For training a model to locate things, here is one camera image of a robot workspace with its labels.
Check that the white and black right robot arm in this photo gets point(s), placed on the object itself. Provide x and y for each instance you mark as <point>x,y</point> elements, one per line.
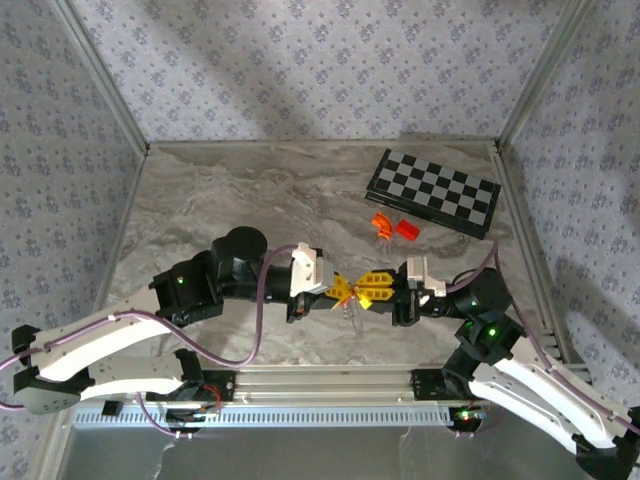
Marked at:
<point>540,395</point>

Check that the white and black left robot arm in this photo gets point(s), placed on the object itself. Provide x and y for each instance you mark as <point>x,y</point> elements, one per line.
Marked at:
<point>100,340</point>

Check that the orange curved plastic piece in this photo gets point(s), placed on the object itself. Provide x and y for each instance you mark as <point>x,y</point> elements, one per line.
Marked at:
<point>382,222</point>

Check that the red plastic block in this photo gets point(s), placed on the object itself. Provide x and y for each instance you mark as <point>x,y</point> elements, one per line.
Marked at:
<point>407,230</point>

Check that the folded black grey chessboard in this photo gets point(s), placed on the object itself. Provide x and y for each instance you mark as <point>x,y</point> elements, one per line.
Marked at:
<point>432,192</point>

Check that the black controller board with LEDs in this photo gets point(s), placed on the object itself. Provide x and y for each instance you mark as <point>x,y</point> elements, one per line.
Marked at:
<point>192,415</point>
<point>467,416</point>

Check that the small black box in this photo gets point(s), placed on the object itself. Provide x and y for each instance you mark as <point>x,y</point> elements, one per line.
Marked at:
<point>111,407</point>

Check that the grey metal sheet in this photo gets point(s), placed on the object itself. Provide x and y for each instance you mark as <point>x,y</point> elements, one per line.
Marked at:
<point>300,455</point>

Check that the aluminium side rail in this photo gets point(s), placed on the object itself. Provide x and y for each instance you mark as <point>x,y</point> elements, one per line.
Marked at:
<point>117,245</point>
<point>525,240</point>

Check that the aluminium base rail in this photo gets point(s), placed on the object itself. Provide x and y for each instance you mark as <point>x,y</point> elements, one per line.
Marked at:
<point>325,385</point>

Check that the aluminium frame post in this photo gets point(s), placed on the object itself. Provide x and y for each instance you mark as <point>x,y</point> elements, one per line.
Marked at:
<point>100,75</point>
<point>545,70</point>

